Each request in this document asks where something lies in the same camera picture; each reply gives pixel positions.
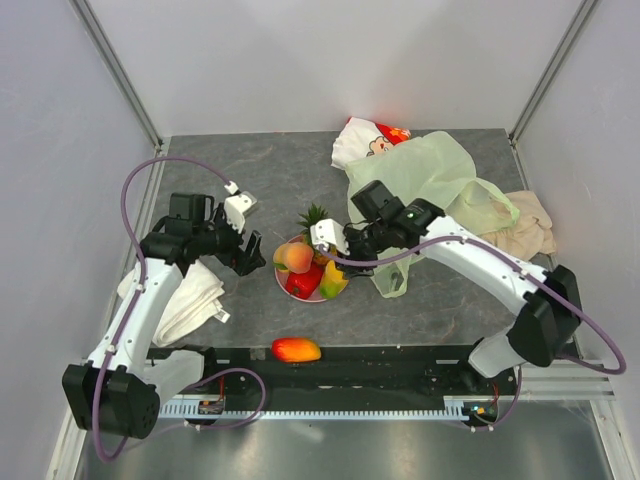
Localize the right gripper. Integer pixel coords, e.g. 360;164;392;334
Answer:
334;219;390;278

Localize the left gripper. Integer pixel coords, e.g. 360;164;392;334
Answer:
193;203;264;276

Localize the fake yellow pear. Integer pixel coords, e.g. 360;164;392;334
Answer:
272;243;292;274

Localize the fake peach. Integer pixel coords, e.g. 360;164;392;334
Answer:
282;242;314;274

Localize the fake red bell pepper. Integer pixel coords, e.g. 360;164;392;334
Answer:
285;263;324;300

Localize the fake pineapple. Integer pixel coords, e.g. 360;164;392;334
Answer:
297;203;329;267

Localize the fake red orange mango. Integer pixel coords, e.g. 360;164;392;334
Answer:
271;337;322;364

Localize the green avocado print plastic bag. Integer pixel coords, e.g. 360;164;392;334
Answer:
344;130;521;300

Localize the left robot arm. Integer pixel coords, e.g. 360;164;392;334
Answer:
62;192;266;439

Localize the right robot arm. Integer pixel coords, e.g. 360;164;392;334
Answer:
335;180;581;394

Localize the white red cartoon bag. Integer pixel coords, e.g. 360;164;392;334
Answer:
331;117;412;170

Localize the pink plate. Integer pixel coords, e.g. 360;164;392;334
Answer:
272;235;349;303

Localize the white folded towel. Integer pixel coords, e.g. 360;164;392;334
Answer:
116;259;232;348

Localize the beige crumpled cloth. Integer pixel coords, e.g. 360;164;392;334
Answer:
481;190;557;261

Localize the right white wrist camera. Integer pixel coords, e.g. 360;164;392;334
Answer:
310;219;350;255

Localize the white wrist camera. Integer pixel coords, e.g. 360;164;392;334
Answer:
223;181;258;233
310;219;350;255

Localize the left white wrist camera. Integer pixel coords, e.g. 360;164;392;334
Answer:
223;181;258;233

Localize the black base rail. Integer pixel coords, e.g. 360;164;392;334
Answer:
144;344;516;401

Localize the slotted cable duct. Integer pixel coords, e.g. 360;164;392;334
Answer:
159;398;469;421

